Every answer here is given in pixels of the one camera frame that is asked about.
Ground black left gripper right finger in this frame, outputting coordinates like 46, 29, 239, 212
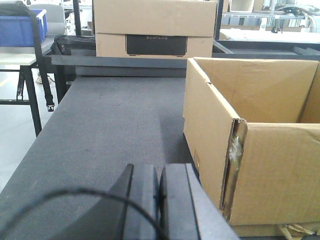
159, 163, 239, 240

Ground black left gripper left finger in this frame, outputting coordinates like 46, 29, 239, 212
56, 164, 158, 240

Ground brown cardboard carton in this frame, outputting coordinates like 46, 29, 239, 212
183, 57, 320, 239

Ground dark grey conveyor belt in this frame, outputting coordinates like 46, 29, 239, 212
0, 77, 192, 240

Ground black bag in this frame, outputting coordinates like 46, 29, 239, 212
50, 35, 96, 56

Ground background table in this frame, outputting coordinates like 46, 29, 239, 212
0, 43, 55, 136

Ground closed ecoflow cardboard box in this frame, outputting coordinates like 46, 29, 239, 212
93, 0, 218, 59

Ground blue crate on table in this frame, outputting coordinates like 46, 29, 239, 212
0, 9, 48, 47

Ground black cable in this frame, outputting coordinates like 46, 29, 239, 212
0, 188, 169, 240

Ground black tray frame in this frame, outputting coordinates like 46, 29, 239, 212
211, 40, 320, 61

